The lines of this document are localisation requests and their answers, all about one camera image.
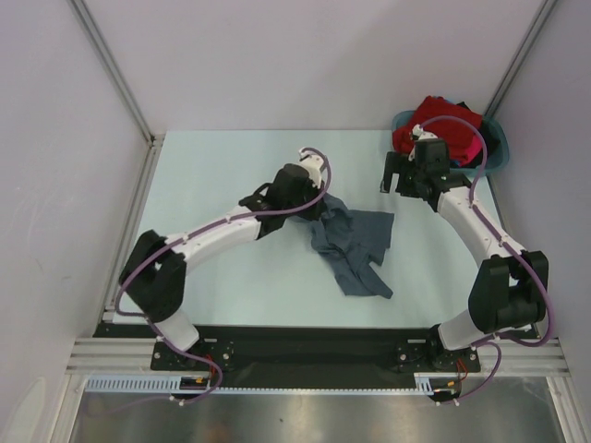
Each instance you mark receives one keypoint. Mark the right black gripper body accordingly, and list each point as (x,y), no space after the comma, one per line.
(409,183)

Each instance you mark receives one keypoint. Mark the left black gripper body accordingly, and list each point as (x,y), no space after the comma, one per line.
(308,192)

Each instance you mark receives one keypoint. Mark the grey-blue t shirt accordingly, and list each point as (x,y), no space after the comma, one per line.
(351,242)

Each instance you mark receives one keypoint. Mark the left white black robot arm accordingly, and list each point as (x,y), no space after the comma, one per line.
(155,274)

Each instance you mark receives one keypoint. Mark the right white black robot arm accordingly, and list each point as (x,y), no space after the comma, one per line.
(511,286)

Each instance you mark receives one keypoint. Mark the teal plastic basket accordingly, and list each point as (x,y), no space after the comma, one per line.
(496,159)

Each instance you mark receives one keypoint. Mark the red t shirt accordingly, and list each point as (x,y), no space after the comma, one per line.
(428,109)

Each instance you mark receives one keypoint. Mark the pink t shirt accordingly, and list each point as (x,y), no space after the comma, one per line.
(470,155)

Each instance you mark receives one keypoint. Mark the black t shirt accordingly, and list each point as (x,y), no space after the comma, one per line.
(465,136)

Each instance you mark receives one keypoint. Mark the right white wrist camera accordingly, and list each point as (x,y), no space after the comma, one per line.
(418,133)

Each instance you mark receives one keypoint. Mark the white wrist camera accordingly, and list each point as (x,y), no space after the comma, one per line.
(313,163)
(418,133)

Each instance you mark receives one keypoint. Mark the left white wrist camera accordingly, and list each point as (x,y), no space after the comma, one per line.
(313,163)

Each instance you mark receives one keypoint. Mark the right aluminium frame post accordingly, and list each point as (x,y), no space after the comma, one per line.
(533,32)

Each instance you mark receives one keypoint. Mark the aluminium frame post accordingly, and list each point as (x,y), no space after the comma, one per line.
(533,32)
(106,58)

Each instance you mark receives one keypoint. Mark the left aluminium frame post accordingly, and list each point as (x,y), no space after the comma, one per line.
(106,58)

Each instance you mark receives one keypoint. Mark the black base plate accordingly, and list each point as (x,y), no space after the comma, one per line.
(313,358)

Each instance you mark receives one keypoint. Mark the aluminium front rail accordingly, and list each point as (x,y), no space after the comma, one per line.
(91,356)

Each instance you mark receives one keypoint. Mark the grey slotted cable duct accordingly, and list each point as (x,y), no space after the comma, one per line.
(177,385)

